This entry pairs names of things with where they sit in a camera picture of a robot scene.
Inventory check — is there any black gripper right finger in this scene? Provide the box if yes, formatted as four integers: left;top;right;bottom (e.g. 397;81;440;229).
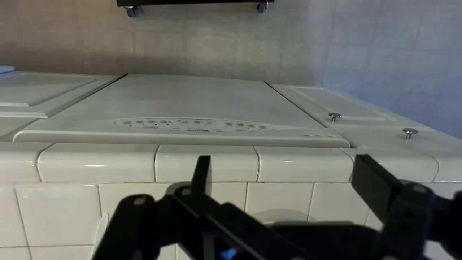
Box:
351;155;462;260

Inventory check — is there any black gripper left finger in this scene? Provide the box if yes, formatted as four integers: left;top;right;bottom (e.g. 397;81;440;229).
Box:
91;156;309;260

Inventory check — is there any white lower cabinet door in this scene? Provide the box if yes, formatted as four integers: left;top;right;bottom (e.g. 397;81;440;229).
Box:
273;84;462;156

